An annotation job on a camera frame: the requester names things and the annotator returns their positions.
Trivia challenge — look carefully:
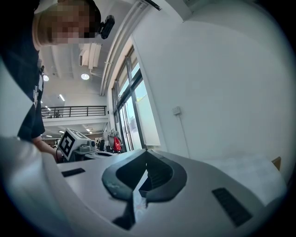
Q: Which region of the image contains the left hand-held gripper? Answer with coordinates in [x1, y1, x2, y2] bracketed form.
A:
[57, 128, 117, 163]

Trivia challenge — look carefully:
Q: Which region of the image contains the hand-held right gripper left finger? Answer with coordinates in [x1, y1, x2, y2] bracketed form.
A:
[102, 149, 148, 201]

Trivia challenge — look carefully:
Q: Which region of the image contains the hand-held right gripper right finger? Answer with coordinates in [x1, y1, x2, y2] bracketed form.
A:
[138, 149, 188, 202]

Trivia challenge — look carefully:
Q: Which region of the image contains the person's left forearm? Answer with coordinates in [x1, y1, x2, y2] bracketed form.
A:
[32, 136, 63, 163]

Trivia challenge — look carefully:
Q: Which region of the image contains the black balcony railing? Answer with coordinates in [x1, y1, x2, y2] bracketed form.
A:
[41, 106, 107, 119]

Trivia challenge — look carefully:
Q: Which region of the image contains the red bag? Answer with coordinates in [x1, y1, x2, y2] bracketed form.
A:
[113, 136, 123, 153]

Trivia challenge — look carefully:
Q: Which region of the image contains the dark framed window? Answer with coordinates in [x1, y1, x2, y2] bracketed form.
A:
[111, 45, 161, 154]

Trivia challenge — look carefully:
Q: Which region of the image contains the person's black shirt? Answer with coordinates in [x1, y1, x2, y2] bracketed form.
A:
[0, 0, 46, 143]

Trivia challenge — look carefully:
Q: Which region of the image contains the white ceiling air conditioner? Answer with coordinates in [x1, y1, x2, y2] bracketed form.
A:
[78, 42, 103, 71]

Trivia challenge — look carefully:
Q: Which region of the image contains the brown wooden panel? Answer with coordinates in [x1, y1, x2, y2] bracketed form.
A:
[271, 156, 282, 172]

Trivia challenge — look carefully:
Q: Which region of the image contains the white wall cable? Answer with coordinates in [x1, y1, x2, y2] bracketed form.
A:
[177, 114, 191, 158]

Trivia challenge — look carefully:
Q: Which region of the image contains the black head camera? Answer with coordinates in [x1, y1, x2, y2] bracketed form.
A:
[99, 14, 116, 40]

